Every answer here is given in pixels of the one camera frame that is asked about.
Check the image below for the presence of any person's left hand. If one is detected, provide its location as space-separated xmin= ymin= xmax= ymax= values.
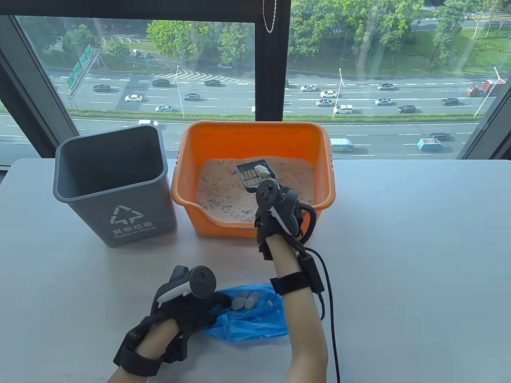
xmin=150 ymin=289 xmax=232 ymax=344

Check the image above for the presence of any person's right hand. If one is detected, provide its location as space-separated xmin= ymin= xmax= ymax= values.
xmin=255 ymin=211 xmax=306 ymax=262

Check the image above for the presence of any black hand controller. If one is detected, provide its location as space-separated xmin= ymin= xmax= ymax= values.
xmin=154 ymin=265 xmax=218 ymax=310
xmin=255 ymin=178 xmax=318 ymax=245

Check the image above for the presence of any sandy cat litter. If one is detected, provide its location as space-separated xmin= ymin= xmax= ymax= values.
xmin=196 ymin=156 xmax=316 ymax=223

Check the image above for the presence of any blue plastic bag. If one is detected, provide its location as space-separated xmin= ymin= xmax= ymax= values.
xmin=203 ymin=283 xmax=289 ymax=344

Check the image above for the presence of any black slotted litter scoop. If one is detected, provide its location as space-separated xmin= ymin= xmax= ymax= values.
xmin=236 ymin=159 xmax=278 ymax=194

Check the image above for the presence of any person's right forearm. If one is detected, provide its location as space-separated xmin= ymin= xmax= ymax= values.
xmin=265 ymin=235 xmax=329 ymax=383

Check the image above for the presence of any person's left forearm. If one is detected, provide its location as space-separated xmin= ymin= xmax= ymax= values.
xmin=108 ymin=319 xmax=180 ymax=383

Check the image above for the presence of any orange plastic litter box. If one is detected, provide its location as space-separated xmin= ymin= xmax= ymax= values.
xmin=170 ymin=121 xmax=336 ymax=240

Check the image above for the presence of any grey plastic trash bin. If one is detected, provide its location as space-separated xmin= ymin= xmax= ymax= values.
xmin=53 ymin=124 xmax=178 ymax=248

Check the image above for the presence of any black left wrist strap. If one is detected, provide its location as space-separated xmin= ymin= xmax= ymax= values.
xmin=113 ymin=315 xmax=168 ymax=377

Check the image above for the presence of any black cable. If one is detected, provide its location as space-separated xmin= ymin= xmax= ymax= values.
xmin=303 ymin=247 xmax=341 ymax=383

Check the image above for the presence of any black window frame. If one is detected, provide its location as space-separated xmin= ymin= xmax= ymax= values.
xmin=0 ymin=0 xmax=511 ymax=166

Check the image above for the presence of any metal bead chain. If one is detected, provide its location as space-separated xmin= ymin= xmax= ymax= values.
xmin=263 ymin=0 xmax=277 ymax=34

